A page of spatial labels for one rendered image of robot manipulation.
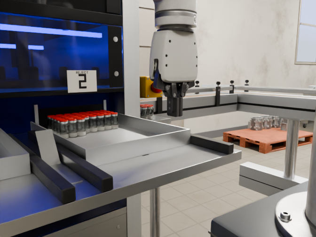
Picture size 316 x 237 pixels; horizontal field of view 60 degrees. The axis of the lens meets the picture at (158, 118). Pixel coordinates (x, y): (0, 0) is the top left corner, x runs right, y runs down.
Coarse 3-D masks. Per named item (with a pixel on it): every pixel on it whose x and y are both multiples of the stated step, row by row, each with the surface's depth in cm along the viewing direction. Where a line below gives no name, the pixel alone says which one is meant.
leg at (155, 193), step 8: (152, 192) 119; (160, 192) 121; (152, 200) 120; (160, 200) 122; (152, 208) 121; (160, 208) 122; (152, 216) 121; (160, 216) 123; (152, 224) 122; (160, 224) 124; (152, 232) 123; (160, 232) 124
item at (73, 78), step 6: (72, 72) 74; (78, 72) 75; (84, 72) 76; (90, 72) 77; (72, 78) 74; (78, 78) 75; (90, 78) 77; (72, 84) 74; (78, 84) 75; (84, 84) 76; (90, 84) 78; (96, 84) 79; (72, 90) 75; (78, 90) 76; (84, 90) 77; (90, 90) 78; (96, 90) 79
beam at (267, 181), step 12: (240, 168) 148; (252, 168) 142; (264, 168) 142; (240, 180) 149; (252, 180) 143; (264, 180) 137; (276, 180) 132; (288, 180) 128; (300, 180) 127; (264, 192) 138; (276, 192) 133
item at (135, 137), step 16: (32, 128) 72; (128, 128) 80; (144, 128) 77; (160, 128) 71; (176, 128) 67; (64, 144) 55; (80, 144) 63; (96, 144) 63; (112, 144) 51; (128, 144) 53; (144, 144) 55; (160, 144) 58; (176, 144) 61; (96, 160) 49; (112, 160) 51
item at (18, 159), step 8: (0, 128) 64; (0, 136) 63; (8, 136) 56; (0, 144) 63; (8, 144) 56; (16, 144) 50; (0, 152) 57; (8, 152) 57; (16, 152) 51; (24, 152) 46; (0, 160) 42; (8, 160) 43; (16, 160) 44; (24, 160) 45; (0, 168) 43; (8, 168) 43; (16, 168) 44; (24, 168) 45; (0, 176) 43; (8, 176) 43; (16, 176) 44
